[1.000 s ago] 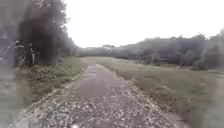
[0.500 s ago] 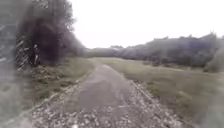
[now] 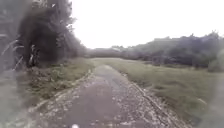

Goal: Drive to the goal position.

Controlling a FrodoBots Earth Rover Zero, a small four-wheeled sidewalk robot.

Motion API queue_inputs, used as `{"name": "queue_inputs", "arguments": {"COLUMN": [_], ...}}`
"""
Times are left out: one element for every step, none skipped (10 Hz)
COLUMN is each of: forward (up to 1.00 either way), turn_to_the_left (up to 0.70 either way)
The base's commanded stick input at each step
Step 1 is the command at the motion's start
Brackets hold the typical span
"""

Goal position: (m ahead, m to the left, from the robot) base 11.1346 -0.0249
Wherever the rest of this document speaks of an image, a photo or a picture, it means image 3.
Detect row of trees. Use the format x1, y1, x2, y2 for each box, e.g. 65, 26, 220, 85
85, 31, 224, 73

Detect grey asphalt path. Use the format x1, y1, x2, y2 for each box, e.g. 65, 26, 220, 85
27, 64, 193, 128

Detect green grass field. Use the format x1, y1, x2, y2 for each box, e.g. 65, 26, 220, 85
90, 57, 224, 128

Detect weedy grass verge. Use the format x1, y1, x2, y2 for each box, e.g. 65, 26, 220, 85
0, 57, 96, 128

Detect dark trees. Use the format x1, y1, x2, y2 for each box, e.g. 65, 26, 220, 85
0, 0, 88, 72

